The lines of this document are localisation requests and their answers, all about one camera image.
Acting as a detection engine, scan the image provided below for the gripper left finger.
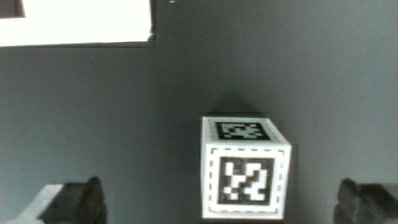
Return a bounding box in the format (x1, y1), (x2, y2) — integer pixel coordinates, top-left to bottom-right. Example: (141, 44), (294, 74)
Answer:
(17, 176), (111, 224)

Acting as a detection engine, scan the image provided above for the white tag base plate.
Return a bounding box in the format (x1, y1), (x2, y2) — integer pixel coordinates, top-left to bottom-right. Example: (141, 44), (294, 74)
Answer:
(0, 0), (154, 47)

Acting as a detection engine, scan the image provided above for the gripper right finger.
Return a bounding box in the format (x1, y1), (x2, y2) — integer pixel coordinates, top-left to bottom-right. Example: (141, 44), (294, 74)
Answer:
(333, 178), (398, 224)

